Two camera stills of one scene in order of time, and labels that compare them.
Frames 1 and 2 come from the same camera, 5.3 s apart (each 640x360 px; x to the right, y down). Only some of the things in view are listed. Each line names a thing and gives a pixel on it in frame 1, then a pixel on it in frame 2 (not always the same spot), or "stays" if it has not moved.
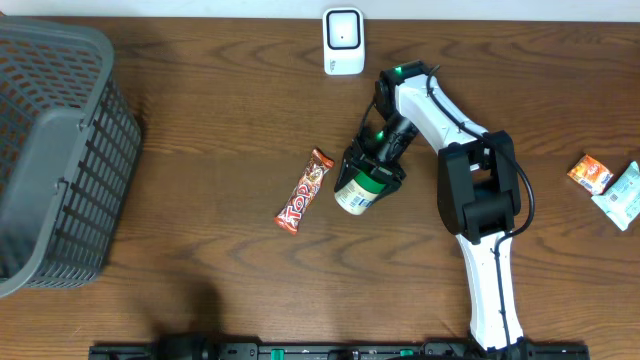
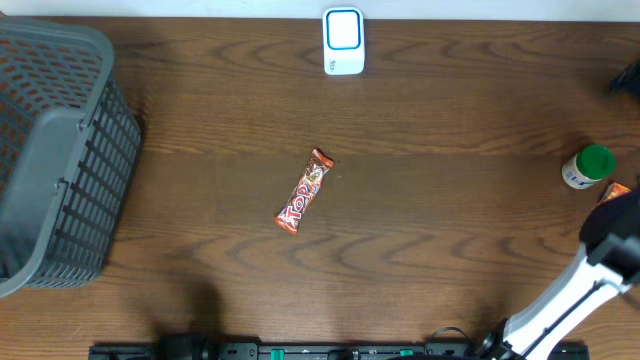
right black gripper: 353,158 → 631,72
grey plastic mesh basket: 70,142 stays
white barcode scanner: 343,41 stays
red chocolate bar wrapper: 304,190 stays
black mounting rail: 182,350 stays
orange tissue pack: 590,174 → 614,189
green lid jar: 357,195 → 589,165
